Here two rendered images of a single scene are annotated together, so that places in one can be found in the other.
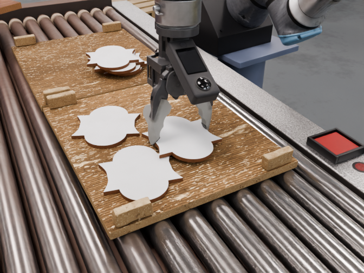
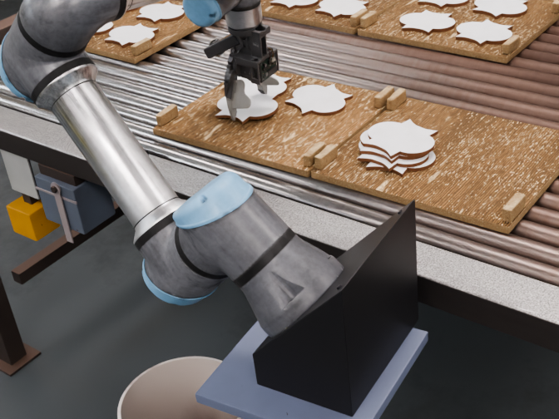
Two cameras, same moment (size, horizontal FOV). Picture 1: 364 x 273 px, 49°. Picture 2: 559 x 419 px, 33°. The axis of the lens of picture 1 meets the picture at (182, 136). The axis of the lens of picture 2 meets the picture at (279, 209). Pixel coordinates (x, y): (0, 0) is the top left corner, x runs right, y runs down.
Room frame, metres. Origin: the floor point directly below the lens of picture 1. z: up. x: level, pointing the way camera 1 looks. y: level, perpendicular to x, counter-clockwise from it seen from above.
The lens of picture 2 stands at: (2.34, -0.63, 1.86)
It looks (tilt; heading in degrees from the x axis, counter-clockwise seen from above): 33 degrees down; 159
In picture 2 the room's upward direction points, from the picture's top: 7 degrees counter-clockwise
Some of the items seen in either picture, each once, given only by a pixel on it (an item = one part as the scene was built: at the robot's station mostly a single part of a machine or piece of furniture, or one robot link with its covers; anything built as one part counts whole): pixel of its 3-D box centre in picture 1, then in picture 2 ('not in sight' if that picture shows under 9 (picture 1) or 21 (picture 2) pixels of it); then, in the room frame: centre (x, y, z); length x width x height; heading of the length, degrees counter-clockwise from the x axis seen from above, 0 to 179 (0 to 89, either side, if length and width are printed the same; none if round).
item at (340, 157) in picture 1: (335, 144); not in sight; (0.62, -0.29, 0.92); 0.08 x 0.08 x 0.02; 27
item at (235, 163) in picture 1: (157, 134); (275, 115); (0.65, 0.05, 0.93); 0.41 x 0.35 x 0.02; 29
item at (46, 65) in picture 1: (90, 62); (448, 157); (1.02, 0.25, 0.93); 0.41 x 0.35 x 0.02; 28
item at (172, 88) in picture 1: (175, 58); (250, 50); (0.65, 0.01, 1.09); 0.09 x 0.08 x 0.12; 29
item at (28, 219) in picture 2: not in sight; (25, 189); (0.29, -0.48, 0.74); 0.09 x 0.08 x 0.24; 27
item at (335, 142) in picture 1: (335, 145); not in sight; (0.62, -0.29, 0.92); 0.06 x 0.06 x 0.01; 27
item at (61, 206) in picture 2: not in sight; (73, 198); (0.45, -0.39, 0.77); 0.14 x 0.11 x 0.18; 27
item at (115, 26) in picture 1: (111, 26); (513, 207); (1.25, 0.22, 0.95); 0.06 x 0.02 x 0.03; 118
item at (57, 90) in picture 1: (57, 94); (396, 99); (0.78, 0.27, 0.95); 0.06 x 0.02 x 0.03; 118
